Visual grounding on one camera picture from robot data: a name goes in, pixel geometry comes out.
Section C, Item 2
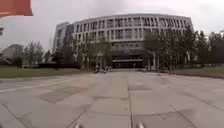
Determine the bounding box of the grass lawn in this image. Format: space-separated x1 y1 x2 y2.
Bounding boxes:
0 67 93 80
173 65 224 80

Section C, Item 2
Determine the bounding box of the red flag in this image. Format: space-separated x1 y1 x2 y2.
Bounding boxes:
0 0 34 18

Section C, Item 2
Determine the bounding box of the grey stone slab plaza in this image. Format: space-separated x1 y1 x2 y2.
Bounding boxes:
0 69 224 128

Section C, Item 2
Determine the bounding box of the row of trees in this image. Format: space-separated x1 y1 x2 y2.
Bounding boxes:
11 26 224 73

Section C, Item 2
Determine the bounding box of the large white banded building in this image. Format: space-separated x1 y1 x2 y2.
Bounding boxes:
52 13 195 70

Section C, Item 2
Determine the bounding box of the small grey building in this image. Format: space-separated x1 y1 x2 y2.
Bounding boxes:
0 43 26 62

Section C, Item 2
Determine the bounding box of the group of people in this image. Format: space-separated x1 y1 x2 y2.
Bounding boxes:
94 64 111 75

